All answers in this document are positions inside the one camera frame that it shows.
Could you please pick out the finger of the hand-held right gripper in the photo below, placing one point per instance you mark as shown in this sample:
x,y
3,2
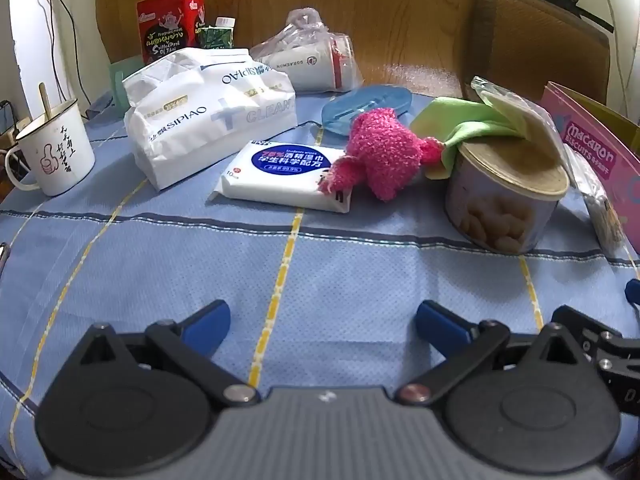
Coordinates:
x,y
633,291

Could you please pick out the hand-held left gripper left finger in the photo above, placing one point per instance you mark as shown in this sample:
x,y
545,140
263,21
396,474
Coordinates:
x,y
209,322

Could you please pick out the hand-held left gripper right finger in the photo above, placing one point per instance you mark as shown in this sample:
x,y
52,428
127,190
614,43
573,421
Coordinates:
x,y
439,326

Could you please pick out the pink cardboard box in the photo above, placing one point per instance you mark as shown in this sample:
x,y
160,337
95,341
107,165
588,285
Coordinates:
x,y
600,160

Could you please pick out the pink fuzzy sock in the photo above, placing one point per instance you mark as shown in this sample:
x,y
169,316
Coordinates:
x,y
385,155

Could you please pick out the blue checked tablecloth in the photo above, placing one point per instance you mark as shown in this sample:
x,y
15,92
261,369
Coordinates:
x,y
200,260

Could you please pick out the round biscuit can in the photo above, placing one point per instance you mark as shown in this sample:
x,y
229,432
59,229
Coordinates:
x,y
500,210

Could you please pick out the white wet wipes pack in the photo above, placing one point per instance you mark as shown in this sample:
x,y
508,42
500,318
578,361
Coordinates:
x,y
280,175

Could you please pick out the green and yellow cloth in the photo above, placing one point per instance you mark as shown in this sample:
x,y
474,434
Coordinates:
x,y
450,120

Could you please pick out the large white tissue pack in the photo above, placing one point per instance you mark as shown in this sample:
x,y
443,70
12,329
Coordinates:
x,y
200,110

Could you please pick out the white enamel mug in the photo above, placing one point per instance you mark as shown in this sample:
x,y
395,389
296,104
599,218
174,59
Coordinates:
x,y
55,155

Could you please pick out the blue oval plastic lid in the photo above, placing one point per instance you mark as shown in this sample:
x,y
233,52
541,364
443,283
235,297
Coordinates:
x,y
380,97

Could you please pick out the clear plastic wrapper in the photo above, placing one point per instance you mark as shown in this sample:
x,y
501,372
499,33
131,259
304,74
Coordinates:
x,y
480,87

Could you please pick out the green plastic item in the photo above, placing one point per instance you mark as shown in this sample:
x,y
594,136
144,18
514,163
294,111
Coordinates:
x,y
117,80

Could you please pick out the brown chair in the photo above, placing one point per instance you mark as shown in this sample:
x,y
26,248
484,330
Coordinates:
x,y
540,45

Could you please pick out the white paper cup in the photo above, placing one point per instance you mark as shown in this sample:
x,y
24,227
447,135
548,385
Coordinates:
x,y
310,65

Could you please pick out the black tape strips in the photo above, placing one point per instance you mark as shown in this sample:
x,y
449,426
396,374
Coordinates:
x,y
590,17

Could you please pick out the wooden stick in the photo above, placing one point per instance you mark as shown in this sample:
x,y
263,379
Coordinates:
x,y
43,100

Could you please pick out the green drink carton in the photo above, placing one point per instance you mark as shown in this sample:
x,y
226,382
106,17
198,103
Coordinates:
x,y
215,37

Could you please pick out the red tin box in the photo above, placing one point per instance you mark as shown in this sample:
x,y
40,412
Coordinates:
x,y
170,25

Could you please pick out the clear plastic bag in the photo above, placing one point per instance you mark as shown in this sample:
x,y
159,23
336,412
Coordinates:
x,y
305,22

